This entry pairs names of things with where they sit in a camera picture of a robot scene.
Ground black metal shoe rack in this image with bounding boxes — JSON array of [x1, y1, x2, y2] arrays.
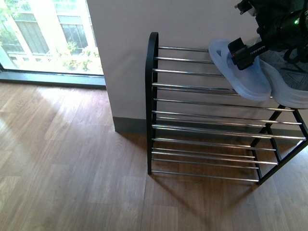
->
[[145, 32, 308, 185]]

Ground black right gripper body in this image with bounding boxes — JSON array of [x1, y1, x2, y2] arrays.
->
[[256, 7, 308, 51]]

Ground grey knit sneaker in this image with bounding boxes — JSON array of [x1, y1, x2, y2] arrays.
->
[[259, 51, 308, 109]]

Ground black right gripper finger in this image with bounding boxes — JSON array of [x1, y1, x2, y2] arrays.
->
[[228, 38, 267, 70]]

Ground light blue slide sandal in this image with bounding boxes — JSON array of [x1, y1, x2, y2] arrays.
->
[[208, 38, 271, 102]]

